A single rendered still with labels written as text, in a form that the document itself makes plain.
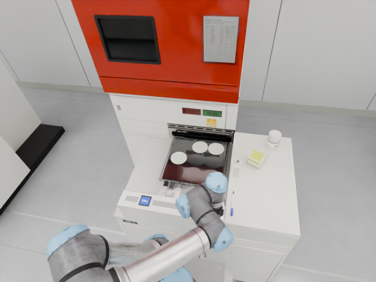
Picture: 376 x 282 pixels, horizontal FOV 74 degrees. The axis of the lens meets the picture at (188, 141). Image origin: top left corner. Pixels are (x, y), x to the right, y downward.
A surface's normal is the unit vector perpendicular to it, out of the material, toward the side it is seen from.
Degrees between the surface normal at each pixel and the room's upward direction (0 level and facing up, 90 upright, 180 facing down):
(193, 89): 90
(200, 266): 3
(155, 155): 0
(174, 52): 90
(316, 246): 0
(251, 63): 90
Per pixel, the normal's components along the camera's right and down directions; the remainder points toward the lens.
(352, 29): -0.21, 0.72
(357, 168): -0.06, -0.68
